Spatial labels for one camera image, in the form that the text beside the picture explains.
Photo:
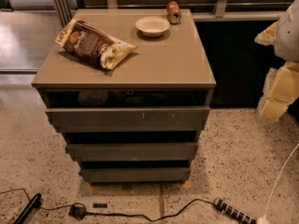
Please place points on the black power strip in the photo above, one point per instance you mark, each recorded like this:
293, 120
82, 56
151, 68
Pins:
233, 212

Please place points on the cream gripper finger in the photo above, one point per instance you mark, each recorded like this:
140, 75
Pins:
267, 36
280, 90

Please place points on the small black floor plate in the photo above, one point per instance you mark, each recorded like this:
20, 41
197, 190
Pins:
99, 205

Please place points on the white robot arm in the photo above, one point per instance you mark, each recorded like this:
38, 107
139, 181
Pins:
286, 44

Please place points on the black rod on floor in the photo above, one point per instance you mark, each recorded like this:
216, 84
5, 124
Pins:
33, 203

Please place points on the grey drawer cabinet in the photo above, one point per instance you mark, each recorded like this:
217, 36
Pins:
168, 71

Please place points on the grey round object in drawer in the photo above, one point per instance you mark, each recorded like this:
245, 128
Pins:
92, 97

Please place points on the grey drawer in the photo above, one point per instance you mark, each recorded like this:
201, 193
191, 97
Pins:
132, 152
139, 119
135, 175

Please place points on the orange soda can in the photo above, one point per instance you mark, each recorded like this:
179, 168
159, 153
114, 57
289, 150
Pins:
173, 12

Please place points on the black power adapter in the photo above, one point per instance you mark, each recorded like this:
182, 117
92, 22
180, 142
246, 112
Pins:
78, 211

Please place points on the brown chip bag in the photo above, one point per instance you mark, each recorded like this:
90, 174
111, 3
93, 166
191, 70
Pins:
81, 39

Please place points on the grey bottom drawer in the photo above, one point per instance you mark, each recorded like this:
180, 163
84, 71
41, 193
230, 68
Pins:
135, 175

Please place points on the white paper bowl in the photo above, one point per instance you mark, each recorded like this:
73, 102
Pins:
152, 26

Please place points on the grey top drawer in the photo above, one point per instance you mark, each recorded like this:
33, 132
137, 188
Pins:
139, 119

